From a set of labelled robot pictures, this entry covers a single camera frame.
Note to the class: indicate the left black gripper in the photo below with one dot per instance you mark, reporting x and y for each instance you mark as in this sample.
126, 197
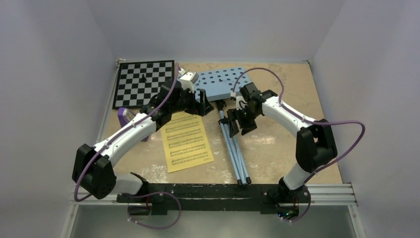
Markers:
199, 108

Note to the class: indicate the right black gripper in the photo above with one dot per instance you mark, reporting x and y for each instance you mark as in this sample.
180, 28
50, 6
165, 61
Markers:
233, 114

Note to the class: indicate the light blue music stand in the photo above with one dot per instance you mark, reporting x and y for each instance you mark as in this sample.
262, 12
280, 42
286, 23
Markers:
218, 83

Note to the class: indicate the yellow sheet music page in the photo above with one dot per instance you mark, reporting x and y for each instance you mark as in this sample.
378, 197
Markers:
185, 142

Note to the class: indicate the black white chessboard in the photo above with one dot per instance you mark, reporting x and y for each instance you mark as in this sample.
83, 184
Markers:
130, 92

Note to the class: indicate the purple metronome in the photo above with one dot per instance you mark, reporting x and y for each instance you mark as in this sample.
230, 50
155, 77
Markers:
126, 118

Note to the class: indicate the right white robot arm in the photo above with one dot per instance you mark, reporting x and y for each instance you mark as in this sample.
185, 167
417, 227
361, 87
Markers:
315, 143

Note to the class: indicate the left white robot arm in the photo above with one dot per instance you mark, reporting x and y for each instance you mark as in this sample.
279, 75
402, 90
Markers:
93, 166

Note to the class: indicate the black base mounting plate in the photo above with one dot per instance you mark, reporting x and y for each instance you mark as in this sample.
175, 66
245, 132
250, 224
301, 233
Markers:
161, 198

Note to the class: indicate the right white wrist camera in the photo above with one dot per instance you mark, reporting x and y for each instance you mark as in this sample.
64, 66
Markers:
237, 100

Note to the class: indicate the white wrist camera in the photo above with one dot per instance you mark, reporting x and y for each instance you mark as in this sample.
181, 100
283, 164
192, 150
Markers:
237, 100
187, 79

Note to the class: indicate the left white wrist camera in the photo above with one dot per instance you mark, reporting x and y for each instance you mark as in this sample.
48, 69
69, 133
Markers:
187, 79

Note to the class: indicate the aluminium frame rail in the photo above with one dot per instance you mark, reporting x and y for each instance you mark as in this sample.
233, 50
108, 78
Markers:
322, 194

